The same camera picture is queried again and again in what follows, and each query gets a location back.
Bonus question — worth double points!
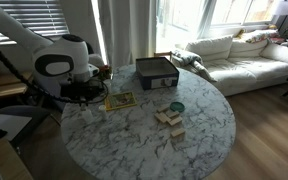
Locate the dark blue open box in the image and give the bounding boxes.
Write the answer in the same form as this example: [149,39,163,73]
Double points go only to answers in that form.
[135,56,181,91]

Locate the plain white bottle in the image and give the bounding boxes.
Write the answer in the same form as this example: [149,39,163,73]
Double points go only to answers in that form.
[102,78,113,94]

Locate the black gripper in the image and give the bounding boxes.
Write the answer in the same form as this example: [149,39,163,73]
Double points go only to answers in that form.
[59,79,106,113]

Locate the white window curtain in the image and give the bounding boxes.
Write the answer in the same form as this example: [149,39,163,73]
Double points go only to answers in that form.
[97,0,158,66]

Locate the wooden desk black legs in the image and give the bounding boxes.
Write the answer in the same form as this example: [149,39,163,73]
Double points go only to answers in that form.
[0,138,35,180]

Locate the white paper sheet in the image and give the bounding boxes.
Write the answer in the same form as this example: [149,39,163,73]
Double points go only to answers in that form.
[0,114,25,142]

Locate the translucent white measuring cup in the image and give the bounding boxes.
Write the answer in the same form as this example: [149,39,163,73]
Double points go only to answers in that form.
[81,108,95,125]

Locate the light wooden side desk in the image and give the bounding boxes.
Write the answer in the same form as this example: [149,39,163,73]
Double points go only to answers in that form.
[0,71,35,101]

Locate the patterned throw pillow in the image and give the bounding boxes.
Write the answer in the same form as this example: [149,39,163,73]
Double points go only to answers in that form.
[240,28,280,44]

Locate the wooden dining chair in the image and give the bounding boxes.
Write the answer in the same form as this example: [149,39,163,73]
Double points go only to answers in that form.
[153,50,173,62]

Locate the grey white throw blanket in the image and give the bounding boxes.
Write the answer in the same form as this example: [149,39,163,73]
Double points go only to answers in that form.
[171,49,218,83]

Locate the cream fabric sofa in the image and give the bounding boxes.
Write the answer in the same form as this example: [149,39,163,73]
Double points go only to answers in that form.
[171,31,288,98]

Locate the red flower bunch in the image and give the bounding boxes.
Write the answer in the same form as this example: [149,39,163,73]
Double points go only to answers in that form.
[97,64,113,81]

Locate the round green lid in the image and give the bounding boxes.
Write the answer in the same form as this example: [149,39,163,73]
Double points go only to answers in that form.
[169,101,186,113]

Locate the small wooden block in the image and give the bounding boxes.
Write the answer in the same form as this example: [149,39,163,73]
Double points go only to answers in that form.
[170,127,186,138]
[167,116,184,127]
[156,104,170,113]
[165,109,181,119]
[153,112,172,124]

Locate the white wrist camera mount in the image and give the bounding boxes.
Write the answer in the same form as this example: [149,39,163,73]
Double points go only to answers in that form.
[87,63,101,79]

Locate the grey office chair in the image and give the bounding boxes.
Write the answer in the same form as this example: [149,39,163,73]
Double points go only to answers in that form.
[0,104,62,148]

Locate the white window frame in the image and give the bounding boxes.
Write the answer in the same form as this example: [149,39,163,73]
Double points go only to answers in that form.
[157,0,278,38]

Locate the white window blinds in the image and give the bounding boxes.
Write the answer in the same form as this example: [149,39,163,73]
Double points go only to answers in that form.
[0,0,70,46]

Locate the white shade floor lamp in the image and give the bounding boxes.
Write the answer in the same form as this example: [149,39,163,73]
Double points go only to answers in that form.
[272,0,288,33]

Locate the cream sofa back cushion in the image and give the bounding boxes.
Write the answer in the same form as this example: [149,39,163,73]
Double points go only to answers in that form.
[259,41,288,66]
[228,38,270,59]
[185,34,234,58]

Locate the yellow dog picture book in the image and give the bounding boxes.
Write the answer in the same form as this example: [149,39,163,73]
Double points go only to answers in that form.
[103,91,138,112]

